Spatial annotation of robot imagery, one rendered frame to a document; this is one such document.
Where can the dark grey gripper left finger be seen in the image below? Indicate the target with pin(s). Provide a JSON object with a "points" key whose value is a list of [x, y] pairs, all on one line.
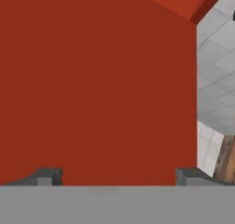
{"points": [[46, 177]]}

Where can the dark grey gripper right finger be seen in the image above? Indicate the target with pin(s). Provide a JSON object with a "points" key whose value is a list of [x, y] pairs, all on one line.
{"points": [[191, 176]]}

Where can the brown wooden board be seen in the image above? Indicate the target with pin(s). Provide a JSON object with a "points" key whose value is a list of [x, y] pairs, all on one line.
{"points": [[227, 159]]}

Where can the red cabinet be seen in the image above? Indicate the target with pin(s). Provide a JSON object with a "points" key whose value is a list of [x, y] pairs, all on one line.
{"points": [[98, 80]]}

